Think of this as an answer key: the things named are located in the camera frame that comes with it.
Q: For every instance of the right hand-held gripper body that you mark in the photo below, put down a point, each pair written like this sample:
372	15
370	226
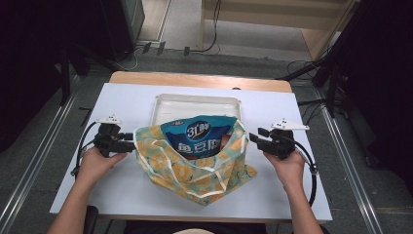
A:
281	143

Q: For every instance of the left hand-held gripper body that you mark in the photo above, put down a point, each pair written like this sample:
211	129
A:
107	136

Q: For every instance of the blue snack packet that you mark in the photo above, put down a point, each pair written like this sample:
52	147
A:
198	135

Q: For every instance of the white plastic tray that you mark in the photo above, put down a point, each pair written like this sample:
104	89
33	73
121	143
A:
191	105

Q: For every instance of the lemon print cloth bag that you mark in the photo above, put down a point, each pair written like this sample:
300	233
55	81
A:
195	177

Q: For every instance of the person's right hand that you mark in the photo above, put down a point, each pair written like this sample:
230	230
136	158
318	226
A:
290	170

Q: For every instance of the person's left hand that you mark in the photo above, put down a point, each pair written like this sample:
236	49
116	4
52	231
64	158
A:
94	165

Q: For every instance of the black metal stand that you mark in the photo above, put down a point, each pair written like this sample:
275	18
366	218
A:
65	78

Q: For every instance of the black tripod stand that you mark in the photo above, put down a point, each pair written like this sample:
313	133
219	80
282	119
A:
331	84

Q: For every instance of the wooden table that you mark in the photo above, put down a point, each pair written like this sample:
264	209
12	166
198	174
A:
195	79

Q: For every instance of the black power plug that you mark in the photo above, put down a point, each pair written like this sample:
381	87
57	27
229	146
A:
146	47
161	47
186	51

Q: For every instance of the person's dark trousers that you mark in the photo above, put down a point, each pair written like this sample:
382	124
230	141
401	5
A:
195	226

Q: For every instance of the dark cabinet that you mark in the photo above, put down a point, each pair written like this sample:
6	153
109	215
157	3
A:
126	22

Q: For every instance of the light wooden shelf unit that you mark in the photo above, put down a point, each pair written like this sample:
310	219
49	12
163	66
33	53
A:
269	14

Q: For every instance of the metal floor rail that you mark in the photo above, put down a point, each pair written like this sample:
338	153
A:
350	169
39	162

